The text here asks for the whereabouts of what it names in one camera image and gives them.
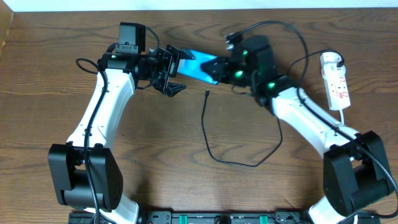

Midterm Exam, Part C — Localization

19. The white power strip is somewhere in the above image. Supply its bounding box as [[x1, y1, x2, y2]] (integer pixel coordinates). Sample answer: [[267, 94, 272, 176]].
[[324, 75, 351, 111]]

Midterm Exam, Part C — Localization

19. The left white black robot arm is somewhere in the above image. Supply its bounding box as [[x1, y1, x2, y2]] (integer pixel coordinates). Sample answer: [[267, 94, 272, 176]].
[[48, 22, 195, 223]]

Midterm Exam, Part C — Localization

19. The white charger plug adapter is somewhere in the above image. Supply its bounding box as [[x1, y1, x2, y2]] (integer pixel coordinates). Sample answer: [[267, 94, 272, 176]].
[[320, 51, 346, 80]]

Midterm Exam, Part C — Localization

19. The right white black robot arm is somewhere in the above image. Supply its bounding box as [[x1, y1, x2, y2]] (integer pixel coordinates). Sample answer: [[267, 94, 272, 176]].
[[200, 36, 397, 223]]

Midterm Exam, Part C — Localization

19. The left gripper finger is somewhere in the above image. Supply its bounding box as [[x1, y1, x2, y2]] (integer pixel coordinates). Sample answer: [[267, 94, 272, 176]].
[[179, 48, 196, 60], [166, 83, 187, 97]]

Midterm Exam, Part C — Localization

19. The white power strip cord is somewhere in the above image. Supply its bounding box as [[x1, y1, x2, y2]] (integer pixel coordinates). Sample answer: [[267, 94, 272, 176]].
[[338, 108, 359, 224]]

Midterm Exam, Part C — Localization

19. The blue screen Galaxy smartphone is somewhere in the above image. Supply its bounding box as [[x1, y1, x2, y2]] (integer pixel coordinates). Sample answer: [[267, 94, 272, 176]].
[[177, 49, 218, 85]]

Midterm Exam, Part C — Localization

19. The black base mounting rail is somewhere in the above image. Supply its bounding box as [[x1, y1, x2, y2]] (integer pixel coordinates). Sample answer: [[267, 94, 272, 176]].
[[67, 211, 381, 224]]

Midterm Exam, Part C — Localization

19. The black USB charging cable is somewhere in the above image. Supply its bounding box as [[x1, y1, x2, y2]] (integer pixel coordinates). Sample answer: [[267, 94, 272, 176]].
[[200, 48, 345, 168]]

